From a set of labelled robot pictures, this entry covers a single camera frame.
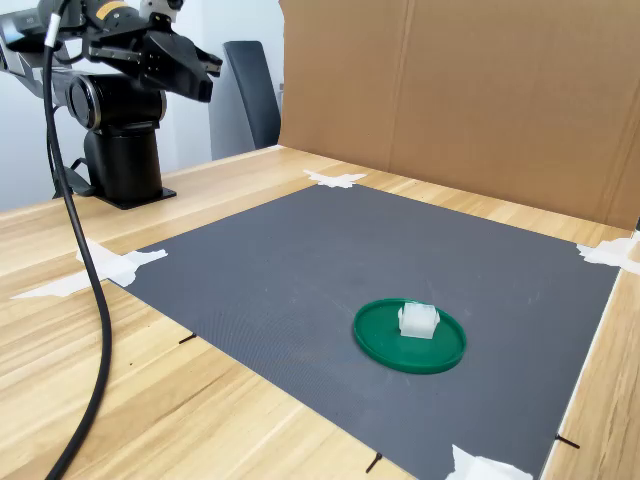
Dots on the dark grey chair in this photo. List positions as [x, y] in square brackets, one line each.
[250, 90]

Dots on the round green lid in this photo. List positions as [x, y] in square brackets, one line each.
[380, 340]

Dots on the dark grey mat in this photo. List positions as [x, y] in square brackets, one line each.
[250, 280]

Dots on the white tape piece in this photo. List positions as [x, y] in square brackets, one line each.
[120, 267]
[470, 467]
[337, 179]
[607, 252]

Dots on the small black screw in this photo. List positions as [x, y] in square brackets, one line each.
[373, 462]
[187, 338]
[567, 441]

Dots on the brown cardboard partition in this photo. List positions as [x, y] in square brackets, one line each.
[500, 100]

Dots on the small white plastic terminal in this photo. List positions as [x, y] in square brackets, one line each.
[417, 322]

